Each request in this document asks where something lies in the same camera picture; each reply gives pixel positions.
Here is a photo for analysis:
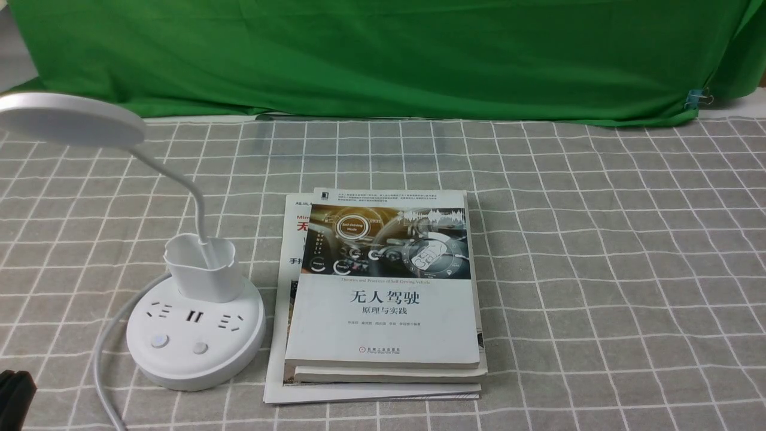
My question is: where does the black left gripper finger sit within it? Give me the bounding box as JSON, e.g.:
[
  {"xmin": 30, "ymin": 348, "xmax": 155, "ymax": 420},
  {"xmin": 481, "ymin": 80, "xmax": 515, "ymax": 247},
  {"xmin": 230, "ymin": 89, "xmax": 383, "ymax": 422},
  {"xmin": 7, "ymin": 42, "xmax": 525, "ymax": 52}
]
[{"xmin": 1, "ymin": 370, "xmax": 37, "ymax": 431}]

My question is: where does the white desk lamp with socket base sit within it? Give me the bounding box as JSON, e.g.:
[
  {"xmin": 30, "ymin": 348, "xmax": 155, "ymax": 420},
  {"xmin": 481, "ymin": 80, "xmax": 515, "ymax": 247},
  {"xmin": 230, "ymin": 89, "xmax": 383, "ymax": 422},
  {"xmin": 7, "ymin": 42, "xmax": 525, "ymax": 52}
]
[{"xmin": 1, "ymin": 92, "xmax": 266, "ymax": 391}]

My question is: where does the thin white magazine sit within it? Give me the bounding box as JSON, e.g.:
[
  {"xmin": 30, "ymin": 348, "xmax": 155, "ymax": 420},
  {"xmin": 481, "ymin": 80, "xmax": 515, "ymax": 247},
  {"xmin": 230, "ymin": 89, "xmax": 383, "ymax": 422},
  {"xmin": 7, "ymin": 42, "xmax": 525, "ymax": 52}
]
[{"xmin": 263, "ymin": 193, "xmax": 481, "ymax": 405}]

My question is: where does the book under top textbook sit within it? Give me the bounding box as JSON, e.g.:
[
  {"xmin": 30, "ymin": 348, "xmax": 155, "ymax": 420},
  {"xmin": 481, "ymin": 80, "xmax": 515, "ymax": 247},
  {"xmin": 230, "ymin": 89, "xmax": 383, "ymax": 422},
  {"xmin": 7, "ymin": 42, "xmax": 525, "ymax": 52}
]
[{"xmin": 293, "ymin": 198, "xmax": 488, "ymax": 384}]

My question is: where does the white self-driving textbook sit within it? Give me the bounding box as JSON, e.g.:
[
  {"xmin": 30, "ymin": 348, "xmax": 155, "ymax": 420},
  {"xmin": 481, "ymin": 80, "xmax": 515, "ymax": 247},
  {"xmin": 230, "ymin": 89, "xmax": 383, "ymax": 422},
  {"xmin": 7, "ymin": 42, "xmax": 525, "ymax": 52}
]
[{"xmin": 284, "ymin": 187, "xmax": 482, "ymax": 369}]

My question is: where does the grey checked tablecloth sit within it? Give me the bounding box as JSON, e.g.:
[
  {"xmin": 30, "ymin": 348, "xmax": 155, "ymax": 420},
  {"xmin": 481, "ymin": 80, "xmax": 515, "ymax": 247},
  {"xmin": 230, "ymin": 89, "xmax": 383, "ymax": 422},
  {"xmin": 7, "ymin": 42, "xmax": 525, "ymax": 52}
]
[{"xmin": 1, "ymin": 119, "xmax": 765, "ymax": 430}]

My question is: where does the green backdrop cloth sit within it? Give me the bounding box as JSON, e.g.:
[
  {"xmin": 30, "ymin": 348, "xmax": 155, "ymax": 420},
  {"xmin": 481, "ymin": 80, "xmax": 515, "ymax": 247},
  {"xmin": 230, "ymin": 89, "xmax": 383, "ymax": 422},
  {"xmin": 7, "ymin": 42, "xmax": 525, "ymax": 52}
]
[{"xmin": 8, "ymin": 1, "xmax": 764, "ymax": 126}]

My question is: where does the blue binder clip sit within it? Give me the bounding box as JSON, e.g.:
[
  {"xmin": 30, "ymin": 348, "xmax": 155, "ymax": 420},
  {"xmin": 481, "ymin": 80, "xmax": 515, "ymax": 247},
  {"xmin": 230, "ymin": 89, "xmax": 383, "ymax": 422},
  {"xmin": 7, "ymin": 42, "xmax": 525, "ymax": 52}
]
[{"xmin": 683, "ymin": 87, "xmax": 715, "ymax": 110}]

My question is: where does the white lamp power cable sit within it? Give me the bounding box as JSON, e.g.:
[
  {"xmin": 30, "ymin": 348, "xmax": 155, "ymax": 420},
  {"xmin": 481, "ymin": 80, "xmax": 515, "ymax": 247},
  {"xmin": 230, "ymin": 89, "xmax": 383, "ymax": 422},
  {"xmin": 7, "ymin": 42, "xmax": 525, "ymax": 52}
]
[{"xmin": 93, "ymin": 272, "xmax": 172, "ymax": 431}]

